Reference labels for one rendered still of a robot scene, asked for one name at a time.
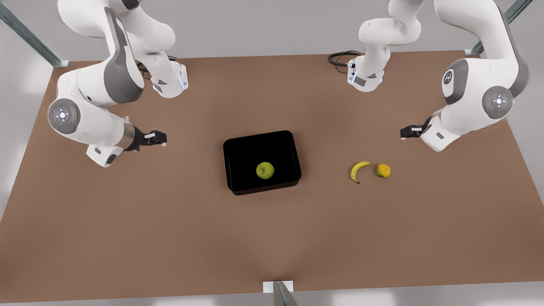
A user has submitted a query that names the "yellow banana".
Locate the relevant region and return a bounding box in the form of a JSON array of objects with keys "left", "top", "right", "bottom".
[{"left": 350, "top": 161, "right": 371, "bottom": 184}]

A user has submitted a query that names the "black rectangular tray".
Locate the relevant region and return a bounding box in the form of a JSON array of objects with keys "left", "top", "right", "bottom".
[{"left": 223, "top": 130, "right": 303, "bottom": 196}]

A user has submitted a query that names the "green apple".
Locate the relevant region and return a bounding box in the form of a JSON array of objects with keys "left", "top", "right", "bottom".
[{"left": 256, "top": 161, "right": 275, "bottom": 180}]

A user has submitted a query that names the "black cable loop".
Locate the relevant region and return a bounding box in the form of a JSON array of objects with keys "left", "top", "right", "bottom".
[
  {"left": 136, "top": 55, "right": 178, "bottom": 79},
  {"left": 328, "top": 51, "right": 363, "bottom": 75}
]

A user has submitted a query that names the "silver frame post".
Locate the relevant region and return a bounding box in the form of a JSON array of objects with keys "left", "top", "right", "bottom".
[
  {"left": 263, "top": 280, "right": 299, "bottom": 306},
  {"left": 0, "top": 2, "right": 69, "bottom": 68},
  {"left": 464, "top": 0, "right": 534, "bottom": 56}
]

